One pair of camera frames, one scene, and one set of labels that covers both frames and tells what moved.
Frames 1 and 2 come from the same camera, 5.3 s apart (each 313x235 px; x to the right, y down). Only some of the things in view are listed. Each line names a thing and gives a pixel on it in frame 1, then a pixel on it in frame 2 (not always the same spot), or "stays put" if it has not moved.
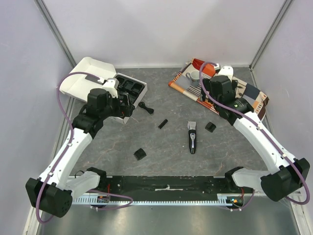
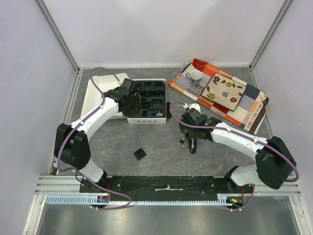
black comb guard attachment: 140,154 stays put
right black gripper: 204,89 → 191,133
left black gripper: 124,110 → 137,109
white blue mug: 194,77 stays put
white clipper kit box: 76,86 → 153,93
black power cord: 142,105 → 168,114
